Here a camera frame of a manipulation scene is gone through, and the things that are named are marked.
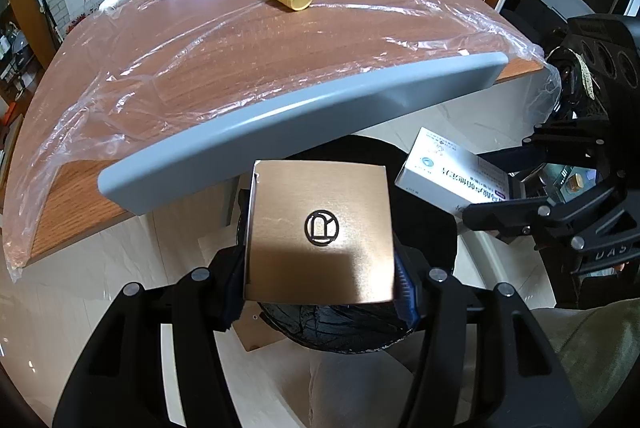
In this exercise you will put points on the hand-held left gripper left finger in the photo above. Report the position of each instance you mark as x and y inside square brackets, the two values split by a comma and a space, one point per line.
[230, 293]

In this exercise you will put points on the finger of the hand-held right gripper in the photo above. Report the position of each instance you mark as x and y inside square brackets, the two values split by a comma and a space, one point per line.
[565, 140]
[545, 213]

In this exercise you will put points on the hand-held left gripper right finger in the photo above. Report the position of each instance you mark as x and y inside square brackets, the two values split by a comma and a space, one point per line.
[406, 295]

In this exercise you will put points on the black trash bin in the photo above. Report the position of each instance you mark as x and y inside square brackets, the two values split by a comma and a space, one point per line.
[425, 218]

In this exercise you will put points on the white blue medicine box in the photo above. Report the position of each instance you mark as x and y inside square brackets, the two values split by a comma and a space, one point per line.
[440, 168]

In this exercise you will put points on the gold cardboard box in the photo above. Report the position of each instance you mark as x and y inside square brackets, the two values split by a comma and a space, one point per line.
[320, 203]

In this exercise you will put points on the grey trouser leg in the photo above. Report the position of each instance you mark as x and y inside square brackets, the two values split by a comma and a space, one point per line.
[360, 388]

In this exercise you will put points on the olive green clothing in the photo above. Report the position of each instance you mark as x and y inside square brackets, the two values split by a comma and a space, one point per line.
[600, 358]

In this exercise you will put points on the grey chair back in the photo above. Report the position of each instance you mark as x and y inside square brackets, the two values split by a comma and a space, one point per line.
[300, 118]

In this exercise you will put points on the clear plastic table cover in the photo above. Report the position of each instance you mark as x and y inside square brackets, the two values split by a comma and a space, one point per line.
[200, 48]

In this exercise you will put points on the white oval device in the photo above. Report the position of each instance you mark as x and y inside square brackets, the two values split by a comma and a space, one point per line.
[111, 2]

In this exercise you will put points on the wooden shelf cabinet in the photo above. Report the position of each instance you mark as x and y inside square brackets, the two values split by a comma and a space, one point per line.
[15, 38]

